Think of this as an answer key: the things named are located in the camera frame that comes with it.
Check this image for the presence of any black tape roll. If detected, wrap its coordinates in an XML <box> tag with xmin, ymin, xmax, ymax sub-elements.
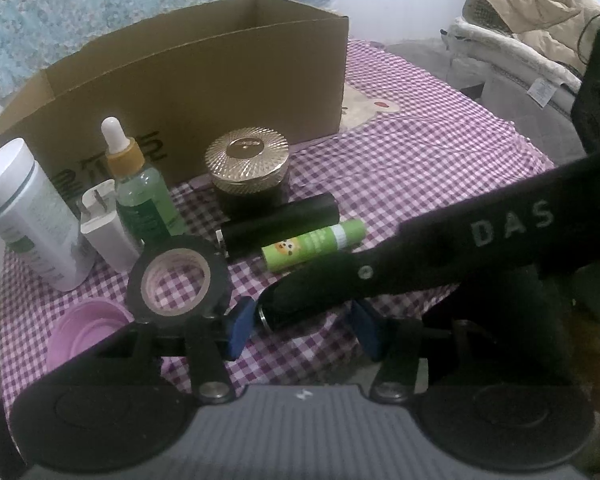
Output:
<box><xmin>125</xmin><ymin>235</ymin><xmax>232</xmax><ymax>330</ymax></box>

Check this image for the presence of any black flashlight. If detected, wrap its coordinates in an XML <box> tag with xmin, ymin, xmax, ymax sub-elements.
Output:
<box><xmin>257</xmin><ymin>252</ymin><xmax>376</xmax><ymax>333</ymax></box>

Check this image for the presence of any black cylinder tube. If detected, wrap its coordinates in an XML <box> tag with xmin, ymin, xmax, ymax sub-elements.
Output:
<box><xmin>215</xmin><ymin>193</ymin><xmax>340</xmax><ymax>261</ymax></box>

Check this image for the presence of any green glue stick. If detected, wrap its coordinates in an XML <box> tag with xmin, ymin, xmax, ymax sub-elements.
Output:
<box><xmin>262</xmin><ymin>219</ymin><xmax>366</xmax><ymax>272</ymax></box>

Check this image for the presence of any green dropper bottle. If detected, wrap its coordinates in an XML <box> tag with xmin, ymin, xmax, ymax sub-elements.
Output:
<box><xmin>100</xmin><ymin>117</ymin><xmax>187</xmax><ymax>246</ymax></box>

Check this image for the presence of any gold lid dark jar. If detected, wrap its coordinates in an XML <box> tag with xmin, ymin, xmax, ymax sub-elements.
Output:
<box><xmin>204</xmin><ymin>127</ymin><xmax>290</xmax><ymax>221</ymax></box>

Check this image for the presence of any white cylindrical jar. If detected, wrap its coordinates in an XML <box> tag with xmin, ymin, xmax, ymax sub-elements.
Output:
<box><xmin>0</xmin><ymin>138</ymin><xmax>95</xmax><ymax>292</ymax></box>

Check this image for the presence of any grey white bedding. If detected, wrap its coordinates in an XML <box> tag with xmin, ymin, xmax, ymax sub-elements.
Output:
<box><xmin>441</xmin><ymin>18</ymin><xmax>585</xmax><ymax>165</ymax></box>

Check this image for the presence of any purple checkered tablecloth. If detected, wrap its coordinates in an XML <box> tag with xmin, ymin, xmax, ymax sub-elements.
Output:
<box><xmin>0</xmin><ymin>40</ymin><xmax>555</xmax><ymax>409</ymax></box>

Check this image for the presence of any beige jacket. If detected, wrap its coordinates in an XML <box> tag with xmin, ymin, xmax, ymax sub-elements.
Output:
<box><xmin>463</xmin><ymin>0</ymin><xmax>600</xmax><ymax>76</ymax></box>

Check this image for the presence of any brown cardboard box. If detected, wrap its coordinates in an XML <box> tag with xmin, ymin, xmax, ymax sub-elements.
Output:
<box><xmin>0</xmin><ymin>0</ymin><xmax>349</xmax><ymax>196</ymax></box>

